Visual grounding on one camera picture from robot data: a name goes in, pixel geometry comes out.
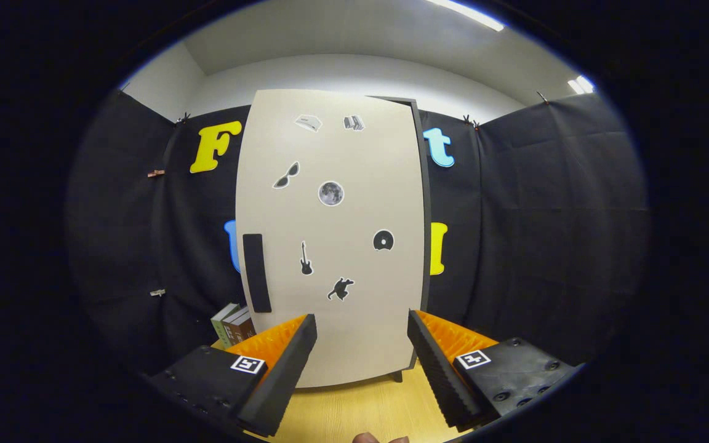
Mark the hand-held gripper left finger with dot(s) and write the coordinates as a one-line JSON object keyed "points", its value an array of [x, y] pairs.
{"points": [[287, 363]]}

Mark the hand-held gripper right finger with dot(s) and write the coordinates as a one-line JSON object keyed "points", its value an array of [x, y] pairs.
{"points": [[434, 363]]}

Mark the beige cabinet door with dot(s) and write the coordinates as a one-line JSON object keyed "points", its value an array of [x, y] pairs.
{"points": [[360, 160]]}

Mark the green book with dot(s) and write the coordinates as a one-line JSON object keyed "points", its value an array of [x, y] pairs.
{"points": [[219, 329]]}

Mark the black backdrop cloth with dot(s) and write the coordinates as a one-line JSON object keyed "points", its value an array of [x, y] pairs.
{"points": [[545, 246]]}

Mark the black cloth clip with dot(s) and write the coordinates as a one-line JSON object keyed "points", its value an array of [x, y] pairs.
{"points": [[183, 117], [470, 122], [543, 97]]}

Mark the small ceiling light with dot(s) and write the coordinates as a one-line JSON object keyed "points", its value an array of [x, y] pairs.
{"points": [[581, 84]]}

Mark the long ceiling light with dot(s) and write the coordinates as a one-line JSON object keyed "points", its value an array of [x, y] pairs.
{"points": [[468, 13]]}

